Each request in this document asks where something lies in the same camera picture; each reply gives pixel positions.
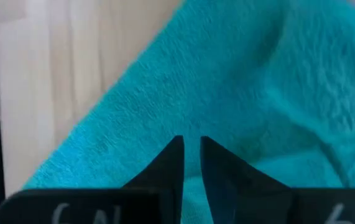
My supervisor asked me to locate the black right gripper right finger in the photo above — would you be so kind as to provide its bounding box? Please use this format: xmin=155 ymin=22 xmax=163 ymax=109
xmin=200 ymin=135 xmax=355 ymax=224

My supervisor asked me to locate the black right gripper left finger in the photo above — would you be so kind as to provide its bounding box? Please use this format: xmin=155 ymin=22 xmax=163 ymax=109
xmin=0 ymin=135 xmax=185 ymax=224

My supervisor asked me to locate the teal green microfiber towel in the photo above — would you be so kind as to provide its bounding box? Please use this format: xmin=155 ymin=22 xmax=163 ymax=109
xmin=23 ymin=0 xmax=355 ymax=224

